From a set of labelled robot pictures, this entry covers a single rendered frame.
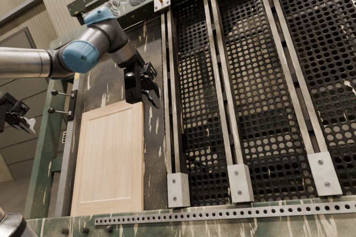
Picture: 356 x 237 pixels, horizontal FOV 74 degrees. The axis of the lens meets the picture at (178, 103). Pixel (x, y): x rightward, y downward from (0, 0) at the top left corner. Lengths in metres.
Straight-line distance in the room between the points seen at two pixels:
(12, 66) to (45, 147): 1.09
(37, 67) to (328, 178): 0.87
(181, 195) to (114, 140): 0.51
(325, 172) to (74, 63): 0.77
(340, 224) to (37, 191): 1.46
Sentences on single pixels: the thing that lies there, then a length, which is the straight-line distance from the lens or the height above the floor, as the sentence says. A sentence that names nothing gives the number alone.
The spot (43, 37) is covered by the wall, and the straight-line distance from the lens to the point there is 5.50.
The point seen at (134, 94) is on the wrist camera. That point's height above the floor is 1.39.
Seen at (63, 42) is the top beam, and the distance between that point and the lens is 1.91.
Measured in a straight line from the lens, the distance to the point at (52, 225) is 1.48.
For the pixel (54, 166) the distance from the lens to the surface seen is 1.70.
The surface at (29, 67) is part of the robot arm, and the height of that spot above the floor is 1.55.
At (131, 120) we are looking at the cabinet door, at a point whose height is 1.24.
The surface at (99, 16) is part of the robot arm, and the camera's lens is 0.68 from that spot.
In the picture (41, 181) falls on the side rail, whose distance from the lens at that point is 1.68.
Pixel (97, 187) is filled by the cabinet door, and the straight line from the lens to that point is 1.32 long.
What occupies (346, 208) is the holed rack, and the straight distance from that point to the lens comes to 0.89.
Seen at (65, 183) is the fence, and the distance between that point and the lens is 1.47.
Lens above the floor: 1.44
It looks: 10 degrees down
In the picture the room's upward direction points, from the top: 20 degrees counter-clockwise
